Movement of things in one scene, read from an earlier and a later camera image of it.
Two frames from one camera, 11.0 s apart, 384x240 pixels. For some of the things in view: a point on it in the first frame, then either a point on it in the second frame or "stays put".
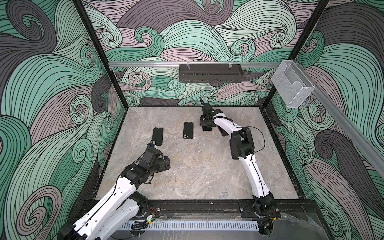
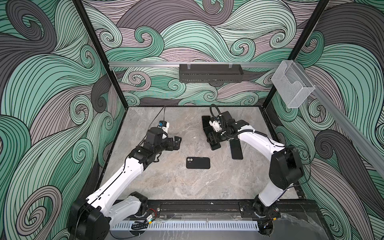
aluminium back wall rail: (125, 64) stays put
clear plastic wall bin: (291, 84) stays put
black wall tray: (211, 73) stays put
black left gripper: (162, 166) to (176, 143)
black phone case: (188, 132) to (198, 162)
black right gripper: (201, 122) to (213, 136)
